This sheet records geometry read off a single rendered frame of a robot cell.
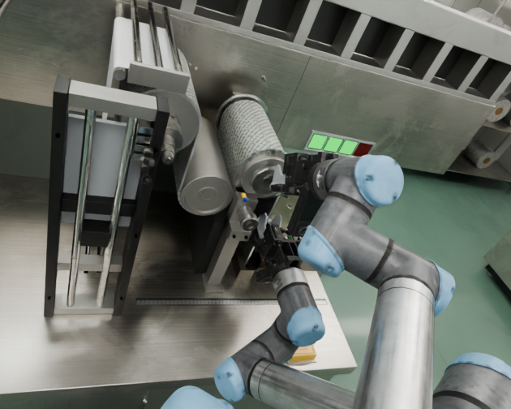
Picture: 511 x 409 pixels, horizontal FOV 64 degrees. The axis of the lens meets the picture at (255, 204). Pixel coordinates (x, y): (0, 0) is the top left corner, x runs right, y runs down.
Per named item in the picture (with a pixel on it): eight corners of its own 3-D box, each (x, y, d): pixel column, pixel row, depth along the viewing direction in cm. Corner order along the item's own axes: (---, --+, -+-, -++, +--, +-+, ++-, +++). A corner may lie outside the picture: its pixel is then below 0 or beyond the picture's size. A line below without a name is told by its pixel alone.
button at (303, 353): (289, 361, 99) (293, 356, 98) (281, 336, 104) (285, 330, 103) (313, 359, 102) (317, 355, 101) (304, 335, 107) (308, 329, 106)
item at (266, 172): (264, 164, 88) (289, 175, 92) (261, 158, 89) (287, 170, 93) (245, 188, 91) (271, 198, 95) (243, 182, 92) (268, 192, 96)
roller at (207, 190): (175, 213, 93) (187, 173, 86) (166, 149, 111) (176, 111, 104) (224, 217, 98) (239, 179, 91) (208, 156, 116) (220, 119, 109)
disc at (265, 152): (225, 197, 94) (246, 145, 85) (225, 195, 95) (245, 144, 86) (282, 203, 100) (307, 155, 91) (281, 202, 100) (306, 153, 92)
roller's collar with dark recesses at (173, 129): (144, 153, 75) (151, 124, 71) (143, 135, 79) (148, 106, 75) (178, 158, 77) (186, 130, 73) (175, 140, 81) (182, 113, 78)
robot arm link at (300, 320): (283, 350, 81) (300, 328, 76) (269, 304, 89) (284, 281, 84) (316, 349, 85) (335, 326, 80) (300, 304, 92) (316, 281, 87)
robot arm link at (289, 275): (301, 302, 92) (268, 302, 89) (295, 286, 95) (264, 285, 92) (315, 281, 87) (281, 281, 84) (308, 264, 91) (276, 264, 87)
